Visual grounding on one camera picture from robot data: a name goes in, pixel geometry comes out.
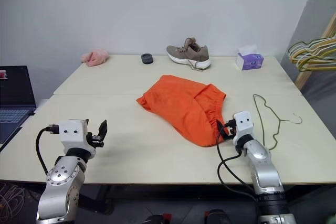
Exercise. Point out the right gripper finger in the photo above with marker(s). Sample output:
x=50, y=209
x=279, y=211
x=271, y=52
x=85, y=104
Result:
x=220, y=123

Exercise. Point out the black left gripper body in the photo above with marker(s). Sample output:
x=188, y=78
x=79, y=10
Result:
x=95, y=141

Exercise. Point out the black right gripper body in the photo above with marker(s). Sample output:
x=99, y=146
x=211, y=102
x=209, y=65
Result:
x=229, y=132

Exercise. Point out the wooden clothes hanger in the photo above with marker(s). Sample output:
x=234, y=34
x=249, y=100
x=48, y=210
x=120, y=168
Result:
x=260, y=119

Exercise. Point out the orange cloth garment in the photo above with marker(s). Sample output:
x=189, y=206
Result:
x=178, y=103

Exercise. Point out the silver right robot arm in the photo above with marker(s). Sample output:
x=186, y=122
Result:
x=262, y=166

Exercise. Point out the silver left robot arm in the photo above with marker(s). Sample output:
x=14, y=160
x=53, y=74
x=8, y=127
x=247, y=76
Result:
x=61, y=179

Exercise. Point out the pink fluffy slipper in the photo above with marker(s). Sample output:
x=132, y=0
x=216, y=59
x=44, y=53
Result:
x=94, y=57

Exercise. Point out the purple white tissue box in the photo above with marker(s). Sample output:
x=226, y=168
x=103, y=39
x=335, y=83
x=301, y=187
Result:
x=249, y=60

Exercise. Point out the taupe sneaker white sole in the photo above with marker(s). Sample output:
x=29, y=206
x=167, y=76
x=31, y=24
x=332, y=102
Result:
x=191, y=53

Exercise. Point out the dark open laptop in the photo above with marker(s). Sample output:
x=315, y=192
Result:
x=15, y=90

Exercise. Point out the black round container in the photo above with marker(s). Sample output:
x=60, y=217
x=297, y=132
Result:
x=147, y=58

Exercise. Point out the dark rounded shape red mark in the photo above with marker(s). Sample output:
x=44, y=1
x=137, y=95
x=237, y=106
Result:
x=218, y=217
x=157, y=220

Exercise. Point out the wooden clothes rack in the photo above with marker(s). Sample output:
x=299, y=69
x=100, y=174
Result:
x=304, y=77

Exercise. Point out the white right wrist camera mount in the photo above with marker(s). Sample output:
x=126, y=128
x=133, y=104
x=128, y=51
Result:
x=244, y=123

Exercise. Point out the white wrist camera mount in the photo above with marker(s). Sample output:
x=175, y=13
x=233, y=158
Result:
x=72, y=133
x=244, y=123

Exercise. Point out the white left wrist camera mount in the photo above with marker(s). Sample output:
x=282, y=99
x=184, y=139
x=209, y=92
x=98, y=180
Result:
x=72, y=133

